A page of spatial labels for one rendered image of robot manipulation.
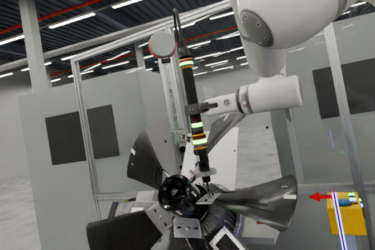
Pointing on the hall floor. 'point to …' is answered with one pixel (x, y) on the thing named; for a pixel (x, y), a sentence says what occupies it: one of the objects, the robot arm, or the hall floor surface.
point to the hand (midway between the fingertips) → (194, 109)
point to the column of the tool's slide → (171, 106)
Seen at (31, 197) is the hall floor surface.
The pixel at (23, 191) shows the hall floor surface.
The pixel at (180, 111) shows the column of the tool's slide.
